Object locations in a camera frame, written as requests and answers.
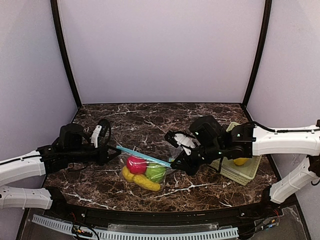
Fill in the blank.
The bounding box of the red toy fruit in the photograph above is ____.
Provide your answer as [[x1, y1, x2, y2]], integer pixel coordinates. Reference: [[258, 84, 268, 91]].
[[126, 156, 148, 175]]

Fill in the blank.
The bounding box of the clear zip bag blue zipper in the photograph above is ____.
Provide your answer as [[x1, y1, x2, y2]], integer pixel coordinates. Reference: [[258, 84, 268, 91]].
[[116, 145, 175, 192]]

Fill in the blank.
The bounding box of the green toy fruit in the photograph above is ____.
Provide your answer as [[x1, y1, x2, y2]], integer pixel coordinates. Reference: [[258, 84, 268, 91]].
[[145, 163, 166, 183]]

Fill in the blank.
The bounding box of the yellow toy pear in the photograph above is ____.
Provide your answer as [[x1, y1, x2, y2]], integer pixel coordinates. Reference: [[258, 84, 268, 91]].
[[133, 174, 161, 192]]

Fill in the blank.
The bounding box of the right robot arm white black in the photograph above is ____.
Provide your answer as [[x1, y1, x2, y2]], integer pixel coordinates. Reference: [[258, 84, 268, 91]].
[[164, 115, 320, 205]]

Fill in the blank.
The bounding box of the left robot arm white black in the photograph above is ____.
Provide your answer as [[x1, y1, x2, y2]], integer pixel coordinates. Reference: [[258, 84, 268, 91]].
[[0, 119, 121, 210]]

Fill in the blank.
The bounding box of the yellow toy lemon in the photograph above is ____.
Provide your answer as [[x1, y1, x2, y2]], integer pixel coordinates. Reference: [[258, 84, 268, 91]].
[[233, 158, 250, 166]]

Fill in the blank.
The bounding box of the pale green plastic basket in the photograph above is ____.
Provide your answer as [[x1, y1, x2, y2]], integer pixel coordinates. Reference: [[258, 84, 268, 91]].
[[209, 121, 262, 186]]

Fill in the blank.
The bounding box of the black front table rail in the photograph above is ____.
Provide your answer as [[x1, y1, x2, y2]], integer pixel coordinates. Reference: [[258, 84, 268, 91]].
[[44, 202, 275, 227]]

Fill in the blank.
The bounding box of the white slotted cable duct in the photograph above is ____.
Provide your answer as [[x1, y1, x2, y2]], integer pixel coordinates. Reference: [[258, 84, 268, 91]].
[[32, 214, 239, 240]]

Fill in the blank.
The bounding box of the left black frame post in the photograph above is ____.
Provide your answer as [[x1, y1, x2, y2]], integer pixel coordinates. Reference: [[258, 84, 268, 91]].
[[50, 0, 83, 109]]

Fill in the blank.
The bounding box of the black frame post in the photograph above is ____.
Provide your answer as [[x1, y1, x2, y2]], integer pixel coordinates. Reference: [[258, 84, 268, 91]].
[[242, 0, 273, 109], [50, 0, 83, 109]]

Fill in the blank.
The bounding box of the right black frame post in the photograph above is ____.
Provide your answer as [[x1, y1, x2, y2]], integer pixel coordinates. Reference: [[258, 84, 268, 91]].
[[242, 0, 273, 109]]

